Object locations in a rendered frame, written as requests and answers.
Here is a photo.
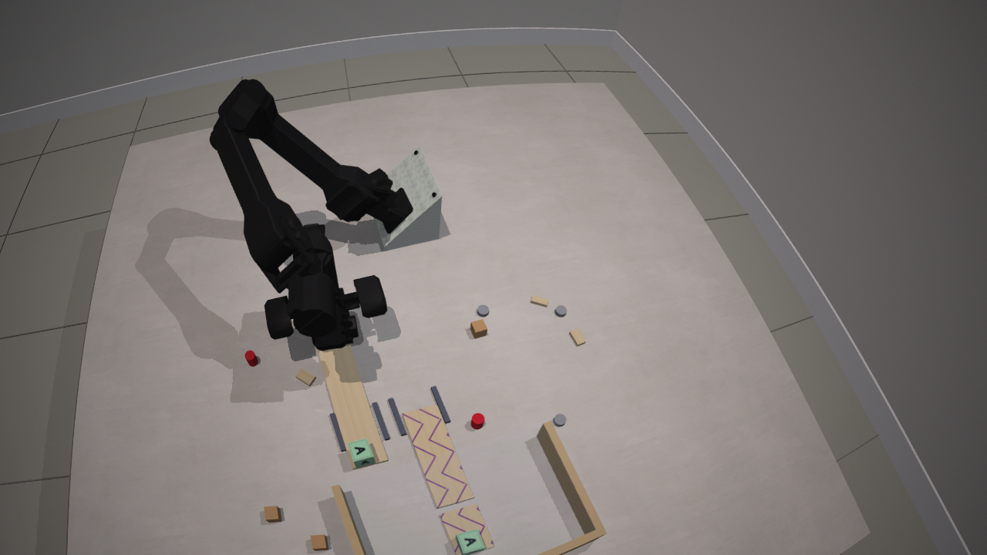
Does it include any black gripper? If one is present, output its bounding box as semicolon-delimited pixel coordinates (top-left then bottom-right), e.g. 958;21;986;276
264;273;387;340

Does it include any green alphabet block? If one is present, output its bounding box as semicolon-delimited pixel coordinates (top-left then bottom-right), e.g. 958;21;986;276
348;438;376;468

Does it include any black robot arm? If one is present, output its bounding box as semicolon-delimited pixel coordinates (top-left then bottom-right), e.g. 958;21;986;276
210;79;413;351

